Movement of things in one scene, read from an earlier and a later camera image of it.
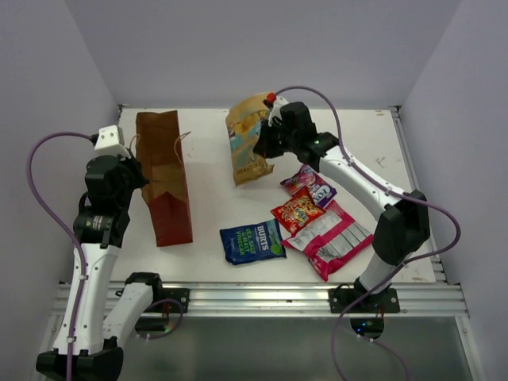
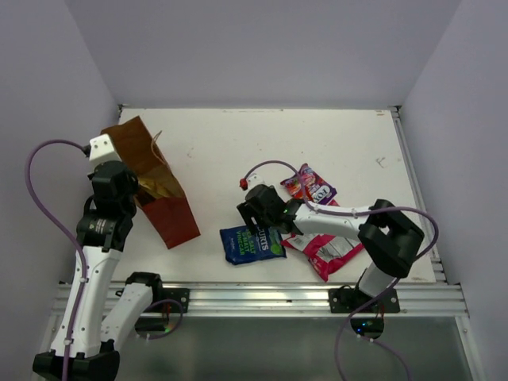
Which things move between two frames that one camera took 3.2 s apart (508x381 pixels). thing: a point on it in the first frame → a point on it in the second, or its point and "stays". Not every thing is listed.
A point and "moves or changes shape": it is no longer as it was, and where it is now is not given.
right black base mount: [344, 296] stays
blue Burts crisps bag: [252, 244] stays
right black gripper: [263, 147] → [248, 212]
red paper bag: [160, 150] moves or changes shape
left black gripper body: [125, 192] stays
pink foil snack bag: [329, 240] stays
